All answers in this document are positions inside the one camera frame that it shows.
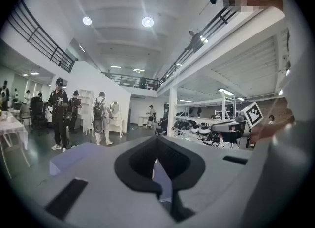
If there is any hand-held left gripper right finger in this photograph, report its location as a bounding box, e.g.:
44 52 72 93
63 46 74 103
157 135 254 228

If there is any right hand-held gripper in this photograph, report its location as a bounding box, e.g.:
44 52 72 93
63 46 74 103
211 101 264 144

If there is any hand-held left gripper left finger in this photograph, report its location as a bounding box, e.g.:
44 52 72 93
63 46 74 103
34 135 173 228

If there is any person's right forearm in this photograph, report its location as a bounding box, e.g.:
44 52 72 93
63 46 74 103
249 108 296 148

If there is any white metal shelf rack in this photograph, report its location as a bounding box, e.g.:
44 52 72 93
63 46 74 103
173 90 237 149

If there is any blue tablecloth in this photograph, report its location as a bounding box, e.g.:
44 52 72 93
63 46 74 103
49 142 116 177

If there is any white vanity table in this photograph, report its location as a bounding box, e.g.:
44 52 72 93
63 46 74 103
108 101 125 138

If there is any person's white shirt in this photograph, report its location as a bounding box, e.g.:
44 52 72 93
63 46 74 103
246 0 315 225

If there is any white bookshelf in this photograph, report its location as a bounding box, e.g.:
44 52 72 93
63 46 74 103
78 88 95 134

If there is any black office chair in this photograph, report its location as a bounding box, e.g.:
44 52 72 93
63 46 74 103
30 96 50 135

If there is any grey chair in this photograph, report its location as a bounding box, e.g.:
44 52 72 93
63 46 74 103
19 103 32 126

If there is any black metal railing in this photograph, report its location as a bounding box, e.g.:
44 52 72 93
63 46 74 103
6 0 79 74
159 4 241 86
101 72 161 91

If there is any tangle of black cables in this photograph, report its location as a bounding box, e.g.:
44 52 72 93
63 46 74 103
172 120 195 136

